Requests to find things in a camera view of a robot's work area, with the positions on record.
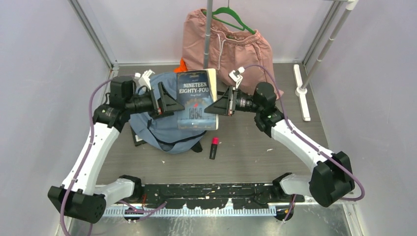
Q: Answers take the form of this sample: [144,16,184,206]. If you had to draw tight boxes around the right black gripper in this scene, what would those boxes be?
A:
[205,85,263,116]

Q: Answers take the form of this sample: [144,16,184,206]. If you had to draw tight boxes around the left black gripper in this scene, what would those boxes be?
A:
[125,82,184,119]

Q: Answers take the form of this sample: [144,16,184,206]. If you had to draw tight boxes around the Nineteen Eighty-Four blue book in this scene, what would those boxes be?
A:
[177,68,218,131]

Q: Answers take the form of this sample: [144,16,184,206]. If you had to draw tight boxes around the blue student backpack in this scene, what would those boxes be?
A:
[129,72,204,154]

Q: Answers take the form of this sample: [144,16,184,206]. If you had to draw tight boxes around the Three Days To See book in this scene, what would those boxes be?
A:
[193,130,207,136]

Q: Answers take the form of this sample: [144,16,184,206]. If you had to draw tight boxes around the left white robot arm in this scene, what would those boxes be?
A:
[48,76,184,225]

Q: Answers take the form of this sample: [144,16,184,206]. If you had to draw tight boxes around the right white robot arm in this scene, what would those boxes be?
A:
[205,82,356,207]

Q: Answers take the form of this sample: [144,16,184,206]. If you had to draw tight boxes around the orange cloth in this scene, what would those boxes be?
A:
[173,58,188,73]

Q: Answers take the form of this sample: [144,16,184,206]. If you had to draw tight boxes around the pink black highlighter marker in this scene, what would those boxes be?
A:
[209,137,219,160]

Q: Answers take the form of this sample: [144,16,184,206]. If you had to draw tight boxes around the pink shorts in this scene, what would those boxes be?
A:
[182,8,275,95]

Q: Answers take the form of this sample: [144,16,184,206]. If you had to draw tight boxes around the right rack pole with foot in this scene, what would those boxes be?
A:
[293,0,358,122]

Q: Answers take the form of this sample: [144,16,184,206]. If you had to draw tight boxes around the rack pole with foot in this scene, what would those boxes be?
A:
[293,0,358,122]
[203,0,213,69]

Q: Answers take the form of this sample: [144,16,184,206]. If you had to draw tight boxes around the green clothes hanger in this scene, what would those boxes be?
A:
[211,6,256,34]

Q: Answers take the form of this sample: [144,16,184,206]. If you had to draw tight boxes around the left rack pole with foot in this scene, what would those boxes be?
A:
[203,0,213,69]

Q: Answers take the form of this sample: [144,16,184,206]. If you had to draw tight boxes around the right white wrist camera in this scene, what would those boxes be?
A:
[229,66,245,89]

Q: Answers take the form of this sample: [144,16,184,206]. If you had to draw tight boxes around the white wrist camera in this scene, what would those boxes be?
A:
[229,66,245,89]
[133,69,155,90]

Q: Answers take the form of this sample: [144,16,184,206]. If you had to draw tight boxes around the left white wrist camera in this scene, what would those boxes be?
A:
[133,69,155,90]

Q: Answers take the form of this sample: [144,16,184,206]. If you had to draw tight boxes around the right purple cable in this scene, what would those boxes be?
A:
[242,64,365,222]

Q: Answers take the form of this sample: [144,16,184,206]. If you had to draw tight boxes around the purple cable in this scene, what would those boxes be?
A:
[242,64,365,222]
[59,75,167,236]

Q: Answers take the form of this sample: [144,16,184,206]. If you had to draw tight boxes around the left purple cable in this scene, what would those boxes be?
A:
[59,75,167,236]

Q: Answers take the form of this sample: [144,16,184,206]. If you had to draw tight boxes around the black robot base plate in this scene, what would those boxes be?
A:
[122,183,292,209]

